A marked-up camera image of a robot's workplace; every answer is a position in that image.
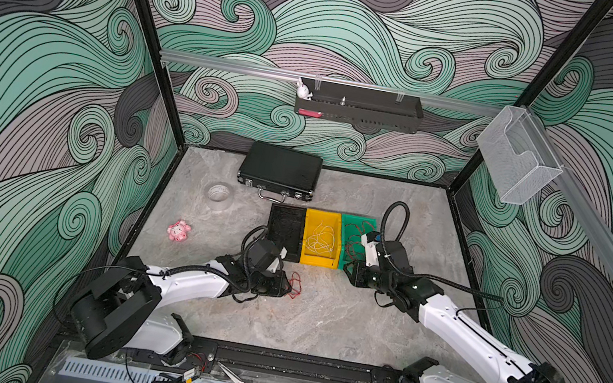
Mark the clear acrylic wall holder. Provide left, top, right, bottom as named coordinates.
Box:
left=477, top=106, right=563, bottom=206

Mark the black aluminium carry case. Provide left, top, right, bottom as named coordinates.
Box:
left=236, top=141, right=323, bottom=202

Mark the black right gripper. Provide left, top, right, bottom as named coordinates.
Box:
left=337, top=255, right=401, bottom=299

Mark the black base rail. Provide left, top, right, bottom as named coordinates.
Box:
left=59, top=313, right=485, bottom=383

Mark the black wall shelf tray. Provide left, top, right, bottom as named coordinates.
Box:
left=294, top=79, right=425, bottom=134

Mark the black plastic bin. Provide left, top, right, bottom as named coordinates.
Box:
left=267, top=204, right=307, bottom=263

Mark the red cable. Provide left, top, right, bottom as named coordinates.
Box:
left=339, top=221, right=369, bottom=263
left=284, top=270, right=307, bottom=301

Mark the pink marker in tray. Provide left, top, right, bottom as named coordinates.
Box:
left=298, top=108, right=323, bottom=118

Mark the pink pig toy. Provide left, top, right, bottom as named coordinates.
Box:
left=167, top=219, right=192, bottom=243

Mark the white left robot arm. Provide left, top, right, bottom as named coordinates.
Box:
left=69, top=238, right=292, bottom=366

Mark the aluminium wall rail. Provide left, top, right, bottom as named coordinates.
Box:
left=159, top=49, right=503, bottom=117

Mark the white cable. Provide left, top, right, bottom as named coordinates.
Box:
left=304, top=219, right=341, bottom=258

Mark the black right arm hose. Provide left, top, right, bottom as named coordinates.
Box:
left=369, top=197, right=520, bottom=305

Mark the green plastic bin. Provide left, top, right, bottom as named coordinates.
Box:
left=338, top=214, right=377, bottom=269

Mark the yellow plastic bin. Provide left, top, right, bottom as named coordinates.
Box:
left=300, top=208, right=342, bottom=269

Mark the white rabbit figurine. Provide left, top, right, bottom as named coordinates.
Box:
left=296, top=78, right=313, bottom=100

